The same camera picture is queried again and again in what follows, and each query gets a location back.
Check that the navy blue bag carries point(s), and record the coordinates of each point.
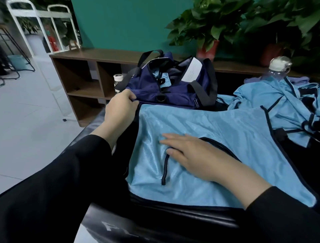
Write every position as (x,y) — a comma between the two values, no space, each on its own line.
(150,92)

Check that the wooden shelf cabinet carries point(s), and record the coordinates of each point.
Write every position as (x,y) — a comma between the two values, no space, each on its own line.
(80,75)

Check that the person's right hand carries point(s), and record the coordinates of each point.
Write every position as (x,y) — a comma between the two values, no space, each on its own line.
(200,157)

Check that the white wheeled cart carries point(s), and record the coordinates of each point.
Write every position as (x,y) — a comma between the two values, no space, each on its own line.
(30,12)

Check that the red bottle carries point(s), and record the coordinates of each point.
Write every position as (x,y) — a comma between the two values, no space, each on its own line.
(53,42)

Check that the person's left hand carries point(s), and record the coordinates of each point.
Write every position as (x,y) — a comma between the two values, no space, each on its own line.
(120,112)

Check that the teal bucket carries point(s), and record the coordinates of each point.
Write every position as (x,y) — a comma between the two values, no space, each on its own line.
(19,61)

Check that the wooden top black stool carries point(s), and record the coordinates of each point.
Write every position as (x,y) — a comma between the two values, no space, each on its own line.
(10,55)

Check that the clear bottle silver cap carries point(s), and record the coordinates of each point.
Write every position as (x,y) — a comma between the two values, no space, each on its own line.
(280,66)

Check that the green plant in red pot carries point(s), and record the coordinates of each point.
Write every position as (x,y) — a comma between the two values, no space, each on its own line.
(290,25)
(210,22)

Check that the person's right forearm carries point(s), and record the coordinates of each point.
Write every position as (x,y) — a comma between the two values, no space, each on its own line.
(275,205)

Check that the black leather bench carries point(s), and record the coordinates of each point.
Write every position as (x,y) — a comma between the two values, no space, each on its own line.
(115,225)

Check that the person's left forearm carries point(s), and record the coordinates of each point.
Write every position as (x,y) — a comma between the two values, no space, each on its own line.
(50,190)

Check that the small white-lidded jar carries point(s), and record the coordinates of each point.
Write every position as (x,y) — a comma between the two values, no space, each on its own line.
(118,80)

